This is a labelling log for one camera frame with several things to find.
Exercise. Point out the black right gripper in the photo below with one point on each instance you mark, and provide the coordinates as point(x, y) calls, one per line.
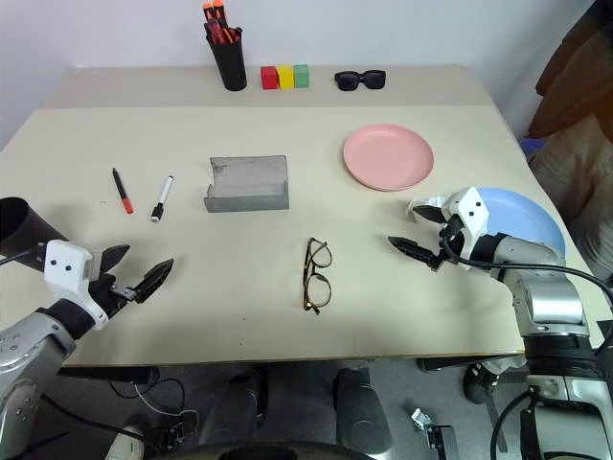
point(450, 239)

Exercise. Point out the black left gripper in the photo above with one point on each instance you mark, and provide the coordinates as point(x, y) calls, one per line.
point(105, 292)

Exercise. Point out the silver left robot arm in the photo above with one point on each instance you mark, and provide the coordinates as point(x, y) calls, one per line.
point(24, 354)

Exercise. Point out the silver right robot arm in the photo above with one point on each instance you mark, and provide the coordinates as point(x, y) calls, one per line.
point(551, 297)

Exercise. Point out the crumpled white tissue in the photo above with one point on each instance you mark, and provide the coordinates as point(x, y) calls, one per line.
point(416, 206)

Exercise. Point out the white marker with black cap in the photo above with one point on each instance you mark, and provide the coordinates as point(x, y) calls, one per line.
point(164, 196)

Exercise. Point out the black marker with red cap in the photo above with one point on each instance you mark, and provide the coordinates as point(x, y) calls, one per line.
point(122, 189)

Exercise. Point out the pink plate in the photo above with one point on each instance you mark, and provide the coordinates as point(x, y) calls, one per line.
point(388, 155)

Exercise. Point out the tortoiseshell eyeglasses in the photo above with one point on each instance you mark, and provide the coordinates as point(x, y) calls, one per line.
point(329, 254)

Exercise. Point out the blue plate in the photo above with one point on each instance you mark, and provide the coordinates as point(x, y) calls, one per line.
point(522, 215)

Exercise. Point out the black table crossbar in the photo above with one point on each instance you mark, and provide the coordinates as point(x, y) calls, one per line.
point(110, 374)

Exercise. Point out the empty black pen cup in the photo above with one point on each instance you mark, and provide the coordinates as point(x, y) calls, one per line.
point(21, 230)

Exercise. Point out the purple object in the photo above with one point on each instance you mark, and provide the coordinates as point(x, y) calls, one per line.
point(532, 145)

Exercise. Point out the grey metal tray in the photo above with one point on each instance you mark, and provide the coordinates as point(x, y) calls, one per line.
point(249, 184)

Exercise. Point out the black shoe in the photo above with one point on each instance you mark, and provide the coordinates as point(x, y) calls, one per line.
point(479, 383)

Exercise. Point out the beige cloth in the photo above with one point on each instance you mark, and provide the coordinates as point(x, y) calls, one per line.
point(579, 182)

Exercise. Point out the black sunglasses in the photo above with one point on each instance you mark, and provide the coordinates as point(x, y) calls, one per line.
point(349, 80)

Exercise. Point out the dark rounded shape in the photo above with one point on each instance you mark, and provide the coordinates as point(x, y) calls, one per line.
point(361, 412)
point(234, 407)

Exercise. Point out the green block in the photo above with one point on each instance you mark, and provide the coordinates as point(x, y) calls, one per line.
point(301, 75)

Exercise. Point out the yellow block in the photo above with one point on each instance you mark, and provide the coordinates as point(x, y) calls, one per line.
point(286, 76)

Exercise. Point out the red block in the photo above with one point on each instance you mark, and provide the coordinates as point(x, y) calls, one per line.
point(269, 77)

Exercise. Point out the dark curved base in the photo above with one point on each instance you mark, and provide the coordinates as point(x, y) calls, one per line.
point(263, 453)

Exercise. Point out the brown cloth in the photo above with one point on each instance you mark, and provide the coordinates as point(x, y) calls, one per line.
point(582, 72)

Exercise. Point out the black pen cup with markers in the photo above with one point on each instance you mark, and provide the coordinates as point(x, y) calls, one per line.
point(232, 62)

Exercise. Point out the orange-capped red marker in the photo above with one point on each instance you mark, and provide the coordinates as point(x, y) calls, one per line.
point(208, 10)
point(218, 9)

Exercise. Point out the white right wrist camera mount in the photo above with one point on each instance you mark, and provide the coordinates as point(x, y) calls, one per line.
point(471, 211)

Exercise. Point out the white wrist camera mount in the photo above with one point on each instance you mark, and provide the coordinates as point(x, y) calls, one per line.
point(471, 211)
point(64, 268)

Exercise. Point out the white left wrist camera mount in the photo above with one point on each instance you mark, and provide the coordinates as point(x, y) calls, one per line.
point(64, 268)

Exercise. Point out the metal bracket on floor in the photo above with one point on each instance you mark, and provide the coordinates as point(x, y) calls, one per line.
point(438, 433)

